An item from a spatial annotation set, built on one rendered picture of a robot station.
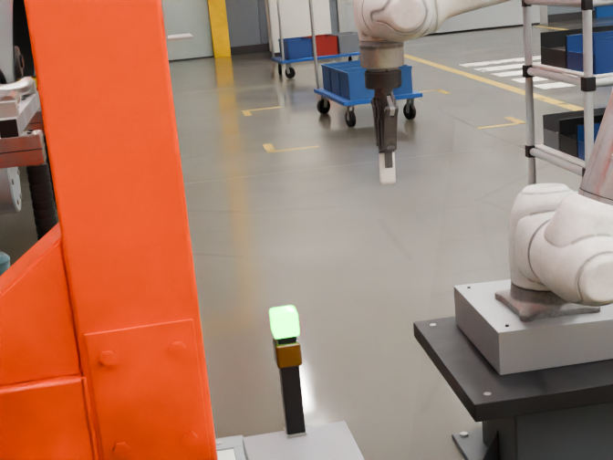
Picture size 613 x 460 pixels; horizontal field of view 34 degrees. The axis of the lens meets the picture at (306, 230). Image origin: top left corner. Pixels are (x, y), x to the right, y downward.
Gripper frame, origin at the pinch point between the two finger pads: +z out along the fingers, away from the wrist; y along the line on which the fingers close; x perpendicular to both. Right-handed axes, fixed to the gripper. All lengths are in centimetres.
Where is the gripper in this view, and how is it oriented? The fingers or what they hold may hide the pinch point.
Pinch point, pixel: (387, 167)
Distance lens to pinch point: 206.2
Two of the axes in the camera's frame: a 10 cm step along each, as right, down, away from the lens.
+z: 0.7, 9.6, 2.6
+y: -1.8, -2.4, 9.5
